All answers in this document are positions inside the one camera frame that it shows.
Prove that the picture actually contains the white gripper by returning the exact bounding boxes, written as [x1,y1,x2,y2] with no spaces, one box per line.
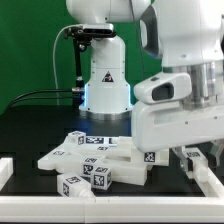
[131,102,224,172]

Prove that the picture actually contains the white long side rail front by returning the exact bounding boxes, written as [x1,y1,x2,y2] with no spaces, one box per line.
[55,153,148,186]

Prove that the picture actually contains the white long side rail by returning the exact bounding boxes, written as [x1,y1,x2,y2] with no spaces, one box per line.
[55,153,148,186]
[38,143,107,173]

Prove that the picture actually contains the white chair seat block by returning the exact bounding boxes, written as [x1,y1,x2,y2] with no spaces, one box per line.
[109,136,169,166]

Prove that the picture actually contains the white long side rail back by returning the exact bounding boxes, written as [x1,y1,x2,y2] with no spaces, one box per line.
[38,143,107,173]

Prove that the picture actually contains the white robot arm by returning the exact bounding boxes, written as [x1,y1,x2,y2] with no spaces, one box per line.
[65,0,224,157]

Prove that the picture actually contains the white flat back panel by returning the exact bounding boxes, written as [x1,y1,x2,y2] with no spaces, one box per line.
[86,136,118,145]

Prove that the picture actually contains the white left fence block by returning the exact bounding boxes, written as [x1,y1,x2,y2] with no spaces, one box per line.
[0,158,13,191]

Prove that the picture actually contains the white right fence rail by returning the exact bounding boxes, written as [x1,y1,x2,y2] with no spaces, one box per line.
[194,167,224,199]

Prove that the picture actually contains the white fence rail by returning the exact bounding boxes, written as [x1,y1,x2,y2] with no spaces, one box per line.
[194,167,224,199]
[0,196,224,223]

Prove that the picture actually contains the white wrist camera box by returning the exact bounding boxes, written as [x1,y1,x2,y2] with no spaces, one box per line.
[134,72,192,104]

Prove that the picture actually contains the black base cables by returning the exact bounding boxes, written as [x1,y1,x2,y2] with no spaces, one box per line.
[6,87,84,111]

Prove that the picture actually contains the black camera on stand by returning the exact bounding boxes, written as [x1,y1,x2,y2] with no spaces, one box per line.
[64,24,116,88]

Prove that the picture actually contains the grey camera cable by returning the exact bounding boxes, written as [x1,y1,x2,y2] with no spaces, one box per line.
[52,24,81,106]

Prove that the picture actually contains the white front fence rail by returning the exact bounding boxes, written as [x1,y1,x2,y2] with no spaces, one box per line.
[0,196,224,223]

